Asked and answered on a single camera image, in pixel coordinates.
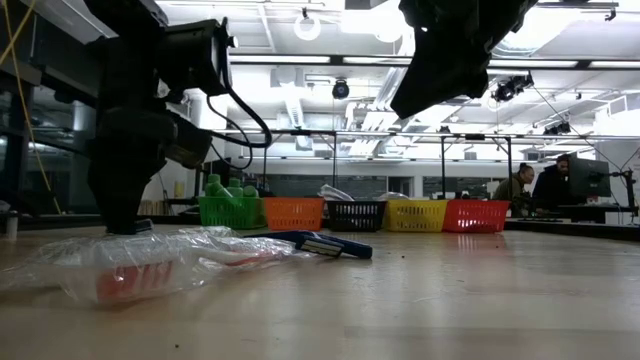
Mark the white cylinder post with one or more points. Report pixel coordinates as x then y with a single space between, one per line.
11 225

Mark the long ceiling light bar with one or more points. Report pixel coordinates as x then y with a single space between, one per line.
280 59

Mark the black ceiling camera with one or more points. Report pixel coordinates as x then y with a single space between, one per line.
341 89

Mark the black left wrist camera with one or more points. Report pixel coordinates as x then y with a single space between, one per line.
195 57

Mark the round ceiling lamp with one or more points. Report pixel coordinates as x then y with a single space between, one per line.
300 34

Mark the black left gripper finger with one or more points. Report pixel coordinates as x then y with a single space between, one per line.
125 185

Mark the green plastic basket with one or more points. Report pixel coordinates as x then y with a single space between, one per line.
230 212

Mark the small yellow container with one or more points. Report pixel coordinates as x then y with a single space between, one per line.
179 190

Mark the orange plastic basket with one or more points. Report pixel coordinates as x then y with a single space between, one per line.
294 214

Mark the red toothbrush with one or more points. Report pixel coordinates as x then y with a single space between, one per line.
135 280

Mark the dark blue disposable razor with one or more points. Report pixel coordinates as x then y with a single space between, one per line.
275 234
350 249
145 226

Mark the wooden crate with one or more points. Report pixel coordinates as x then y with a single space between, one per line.
157 206

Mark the person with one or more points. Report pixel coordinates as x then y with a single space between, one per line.
512 187
550 185

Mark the small dark monitor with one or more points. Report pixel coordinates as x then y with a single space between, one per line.
224 167

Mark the red plastic basket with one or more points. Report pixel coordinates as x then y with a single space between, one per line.
475 215

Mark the black computer monitor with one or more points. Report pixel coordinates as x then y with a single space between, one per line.
590 177

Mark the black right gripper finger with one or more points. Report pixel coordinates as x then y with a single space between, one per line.
462 82
420 85

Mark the black aluminium table frame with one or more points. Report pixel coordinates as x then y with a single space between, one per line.
600 231

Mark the black ceiling spotlight cluster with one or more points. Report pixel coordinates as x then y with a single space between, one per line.
510 89
559 129

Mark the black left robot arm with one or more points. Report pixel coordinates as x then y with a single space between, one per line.
130 50

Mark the yellow plastic basket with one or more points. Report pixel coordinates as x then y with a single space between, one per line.
415 215

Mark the black plastic basket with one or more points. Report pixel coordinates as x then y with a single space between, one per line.
355 215

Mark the black metal gantry frame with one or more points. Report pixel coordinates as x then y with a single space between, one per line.
475 136

